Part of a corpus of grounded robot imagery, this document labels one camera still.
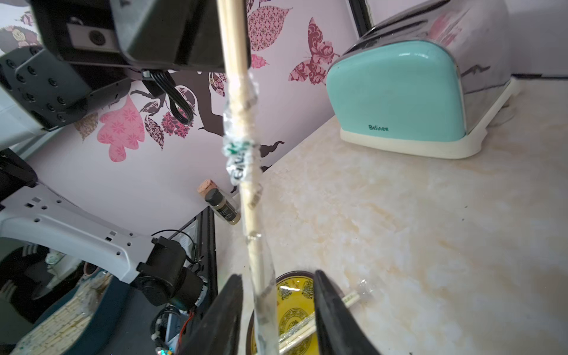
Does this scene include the dark green yellow plate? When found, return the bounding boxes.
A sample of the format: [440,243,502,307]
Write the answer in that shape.
[246,271,319,355]

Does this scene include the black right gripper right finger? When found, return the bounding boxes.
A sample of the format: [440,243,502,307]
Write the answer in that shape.
[314,270,380,355]

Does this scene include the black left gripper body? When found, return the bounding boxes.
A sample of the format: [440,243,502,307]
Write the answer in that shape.
[29,1,225,72]

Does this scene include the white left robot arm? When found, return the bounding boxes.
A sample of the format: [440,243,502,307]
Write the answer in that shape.
[1,1,226,309]

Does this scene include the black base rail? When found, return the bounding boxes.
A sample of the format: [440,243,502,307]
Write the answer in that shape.
[150,206,218,355]

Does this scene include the teal tray of chopsticks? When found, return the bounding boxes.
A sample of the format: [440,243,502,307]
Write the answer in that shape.
[11,271,129,354]

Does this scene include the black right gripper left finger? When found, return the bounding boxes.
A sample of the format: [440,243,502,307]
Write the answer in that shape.
[178,275,243,355]

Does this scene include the mint green toaster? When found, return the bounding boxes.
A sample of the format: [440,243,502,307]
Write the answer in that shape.
[326,1,519,159]

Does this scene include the chopsticks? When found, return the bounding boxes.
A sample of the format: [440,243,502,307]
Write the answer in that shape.
[278,280,380,354]
[217,1,280,354]

